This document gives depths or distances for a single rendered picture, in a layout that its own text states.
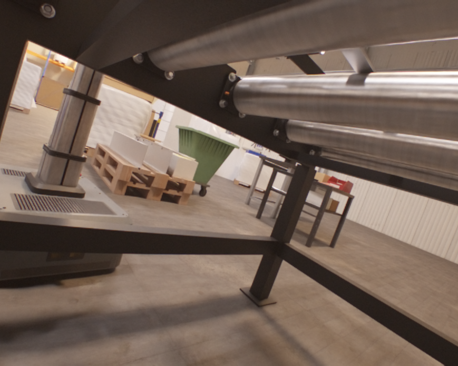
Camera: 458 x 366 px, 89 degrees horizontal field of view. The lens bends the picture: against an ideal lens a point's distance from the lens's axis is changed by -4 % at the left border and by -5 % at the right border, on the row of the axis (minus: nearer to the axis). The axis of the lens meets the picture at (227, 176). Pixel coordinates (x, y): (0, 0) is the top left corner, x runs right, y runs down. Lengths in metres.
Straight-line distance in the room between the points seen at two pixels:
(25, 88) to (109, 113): 4.89
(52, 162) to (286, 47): 1.05
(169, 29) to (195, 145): 3.05
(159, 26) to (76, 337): 0.86
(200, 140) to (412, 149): 2.78
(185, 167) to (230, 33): 2.35
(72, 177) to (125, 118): 2.86
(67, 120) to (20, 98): 7.52
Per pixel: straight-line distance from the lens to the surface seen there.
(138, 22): 0.30
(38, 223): 0.76
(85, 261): 1.15
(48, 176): 1.23
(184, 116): 4.54
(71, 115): 1.21
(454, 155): 0.79
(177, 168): 2.65
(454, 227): 10.55
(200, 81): 0.82
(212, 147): 3.40
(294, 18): 0.32
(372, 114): 0.55
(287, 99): 0.65
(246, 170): 7.53
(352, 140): 0.87
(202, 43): 0.46
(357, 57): 0.58
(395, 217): 10.81
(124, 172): 2.40
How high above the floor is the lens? 0.64
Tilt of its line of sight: 4 degrees down
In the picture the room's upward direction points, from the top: 20 degrees clockwise
